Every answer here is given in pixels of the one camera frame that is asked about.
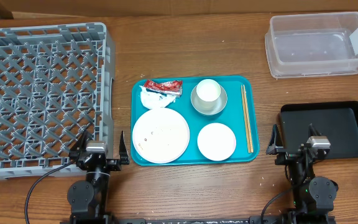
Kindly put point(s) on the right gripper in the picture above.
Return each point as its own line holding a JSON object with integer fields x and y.
{"x": 294, "y": 154}

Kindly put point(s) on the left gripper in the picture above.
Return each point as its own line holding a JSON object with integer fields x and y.
{"x": 116, "y": 164}

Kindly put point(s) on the grey bowl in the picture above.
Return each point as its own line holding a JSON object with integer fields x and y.
{"x": 218, "y": 107}

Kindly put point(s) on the white paper cup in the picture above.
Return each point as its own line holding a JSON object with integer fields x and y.
{"x": 208, "y": 91}

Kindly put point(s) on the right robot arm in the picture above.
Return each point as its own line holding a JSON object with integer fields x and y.
{"x": 313, "y": 196}

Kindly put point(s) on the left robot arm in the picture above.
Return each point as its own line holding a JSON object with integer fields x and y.
{"x": 88, "y": 198}

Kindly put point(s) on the grey dishwasher rack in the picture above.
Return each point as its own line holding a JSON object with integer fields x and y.
{"x": 55, "y": 83}

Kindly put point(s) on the right wooden chopstick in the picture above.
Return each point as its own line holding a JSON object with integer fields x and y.
{"x": 249, "y": 133}

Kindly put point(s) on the black plastic tray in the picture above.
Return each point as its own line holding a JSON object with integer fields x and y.
{"x": 338, "y": 121}

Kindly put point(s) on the large white plate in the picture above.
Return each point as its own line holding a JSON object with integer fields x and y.
{"x": 160, "y": 135}

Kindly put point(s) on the crumpled white napkin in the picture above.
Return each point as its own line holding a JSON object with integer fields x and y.
{"x": 152, "y": 100}

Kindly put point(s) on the teal plastic tray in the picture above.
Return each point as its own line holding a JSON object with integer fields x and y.
{"x": 232, "y": 116}

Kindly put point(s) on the clear plastic container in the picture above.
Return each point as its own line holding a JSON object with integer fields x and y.
{"x": 312, "y": 45}

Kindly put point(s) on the red foil snack wrapper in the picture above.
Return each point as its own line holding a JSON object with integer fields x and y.
{"x": 169, "y": 88}

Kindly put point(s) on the brown cardboard backdrop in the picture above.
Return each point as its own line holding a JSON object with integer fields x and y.
{"x": 96, "y": 8}

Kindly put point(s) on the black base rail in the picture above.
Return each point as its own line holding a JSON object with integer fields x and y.
{"x": 250, "y": 220}

